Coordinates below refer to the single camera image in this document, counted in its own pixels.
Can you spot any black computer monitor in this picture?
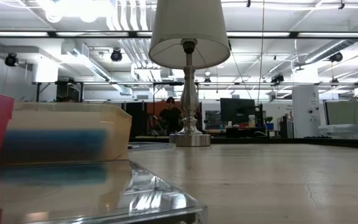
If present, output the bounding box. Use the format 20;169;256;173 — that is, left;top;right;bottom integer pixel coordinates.
219;98;256;123

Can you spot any white shade silver table lamp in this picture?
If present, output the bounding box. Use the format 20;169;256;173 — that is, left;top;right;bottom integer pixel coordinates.
148;0;231;147

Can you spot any person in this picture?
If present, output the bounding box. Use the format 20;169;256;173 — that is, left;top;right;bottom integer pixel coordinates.
158;96;183;135

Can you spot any white pillar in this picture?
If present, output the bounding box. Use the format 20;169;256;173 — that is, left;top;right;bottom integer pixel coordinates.
291;85;328;139

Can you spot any clear plastic container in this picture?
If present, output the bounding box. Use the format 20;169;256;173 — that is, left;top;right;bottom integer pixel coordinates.
318;123;358;140

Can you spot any translucent orange plastic bin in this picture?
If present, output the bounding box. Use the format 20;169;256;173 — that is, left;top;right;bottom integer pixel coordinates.
0;101;133;165

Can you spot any clear jewel case black tray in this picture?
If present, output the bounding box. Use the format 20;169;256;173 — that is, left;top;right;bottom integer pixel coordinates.
0;160;208;224
127;141;176;151

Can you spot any green partition panel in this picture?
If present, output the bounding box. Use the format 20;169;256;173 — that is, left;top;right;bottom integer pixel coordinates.
326;101;358;138

